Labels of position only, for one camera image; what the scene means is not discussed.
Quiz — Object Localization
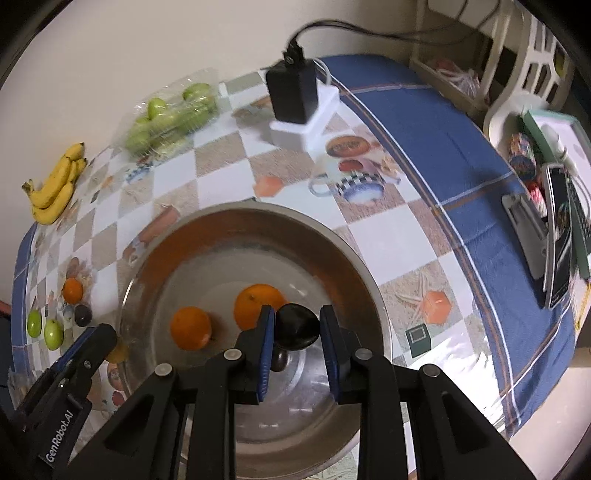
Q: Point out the white power strip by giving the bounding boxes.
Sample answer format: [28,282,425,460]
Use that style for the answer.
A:
[270,85,340,149]

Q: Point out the grey metal clip device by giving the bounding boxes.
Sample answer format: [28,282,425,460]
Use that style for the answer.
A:
[502,193,550,280]

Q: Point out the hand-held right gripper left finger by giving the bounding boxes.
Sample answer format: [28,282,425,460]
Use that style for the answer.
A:
[69,305,278,480]

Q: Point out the clear plastic bag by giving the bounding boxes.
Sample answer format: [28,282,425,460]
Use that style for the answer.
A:
[436,58,481,93]

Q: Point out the bunch of yellow bananas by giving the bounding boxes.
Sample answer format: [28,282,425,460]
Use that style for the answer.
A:
[21,142,88,225]

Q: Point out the white plastic chair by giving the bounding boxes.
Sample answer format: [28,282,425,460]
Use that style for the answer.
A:
[482,9,591,153]

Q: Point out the clear plastic box green fruit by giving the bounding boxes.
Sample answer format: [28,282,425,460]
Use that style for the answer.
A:
[117,69,221,160]

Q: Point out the black phone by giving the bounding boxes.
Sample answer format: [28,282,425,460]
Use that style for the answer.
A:
[545,166,573,308]

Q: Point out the white shelf rack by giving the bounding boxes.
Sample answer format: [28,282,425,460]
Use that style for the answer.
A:
[411,0,513,116]

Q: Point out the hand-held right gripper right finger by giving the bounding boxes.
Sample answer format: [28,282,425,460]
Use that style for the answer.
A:
[320,305,539,480]

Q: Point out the black power adapter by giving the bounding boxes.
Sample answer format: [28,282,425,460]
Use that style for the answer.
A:
[265,58,319,124]

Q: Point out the round metal bowl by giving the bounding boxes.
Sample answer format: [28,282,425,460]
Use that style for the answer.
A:
[117,200,393,478]

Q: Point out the small tan longan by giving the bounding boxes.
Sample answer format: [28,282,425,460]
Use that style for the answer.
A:
[106,339,130,363]

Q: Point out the white tray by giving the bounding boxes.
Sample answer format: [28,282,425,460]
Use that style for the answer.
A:
[522,108,591,278]

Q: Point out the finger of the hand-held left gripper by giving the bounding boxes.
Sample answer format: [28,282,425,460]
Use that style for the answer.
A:
[55,323,117,393]

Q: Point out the black power cable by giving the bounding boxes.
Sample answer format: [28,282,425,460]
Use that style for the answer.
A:
[283,18,509,63]

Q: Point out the colourful patterned cup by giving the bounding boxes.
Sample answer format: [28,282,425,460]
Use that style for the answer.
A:
[508,133,536,178]

